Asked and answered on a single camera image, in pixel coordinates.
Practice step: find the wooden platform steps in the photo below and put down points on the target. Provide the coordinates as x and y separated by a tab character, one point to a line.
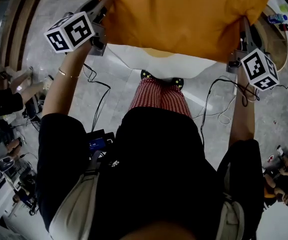
16	29

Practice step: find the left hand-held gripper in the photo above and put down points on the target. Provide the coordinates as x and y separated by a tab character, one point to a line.
69	34

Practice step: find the orange pillow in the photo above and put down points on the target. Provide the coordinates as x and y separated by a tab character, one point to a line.
183	16

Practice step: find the person's red checked trousers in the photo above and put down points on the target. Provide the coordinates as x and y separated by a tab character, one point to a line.
158	96

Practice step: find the person's black shirt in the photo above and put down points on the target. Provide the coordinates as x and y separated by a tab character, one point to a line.
158	171

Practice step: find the person's right forearm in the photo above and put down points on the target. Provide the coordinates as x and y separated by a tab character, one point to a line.
242	119

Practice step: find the person's left black shoe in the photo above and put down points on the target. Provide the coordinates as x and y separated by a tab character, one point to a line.
147	74

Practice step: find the black and beige wrist bands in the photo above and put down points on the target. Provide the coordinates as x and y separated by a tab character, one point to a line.
251	96

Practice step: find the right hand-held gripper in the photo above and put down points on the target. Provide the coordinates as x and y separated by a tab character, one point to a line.
258	69

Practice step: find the person's black shoe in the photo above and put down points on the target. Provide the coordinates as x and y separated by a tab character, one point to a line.
147	74
178	82

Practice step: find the green drink bottle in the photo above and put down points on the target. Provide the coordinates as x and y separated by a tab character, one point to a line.
286	7

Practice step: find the blue label drink bottle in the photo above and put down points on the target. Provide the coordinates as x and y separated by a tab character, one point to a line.
277	18

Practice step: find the white round beanbag chair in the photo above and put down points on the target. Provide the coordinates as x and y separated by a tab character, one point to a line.
196	66

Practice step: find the yellow seat pad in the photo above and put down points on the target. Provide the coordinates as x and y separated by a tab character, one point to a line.
161	53

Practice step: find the person's left forearm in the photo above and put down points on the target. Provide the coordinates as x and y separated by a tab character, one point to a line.
59	91

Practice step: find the person's right black shoe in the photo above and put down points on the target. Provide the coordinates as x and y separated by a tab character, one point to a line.
178	82

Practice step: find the dark cola bottle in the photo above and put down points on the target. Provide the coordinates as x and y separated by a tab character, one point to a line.
284	27

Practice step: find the black waist-worn device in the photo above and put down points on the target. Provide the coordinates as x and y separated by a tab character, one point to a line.
100	142

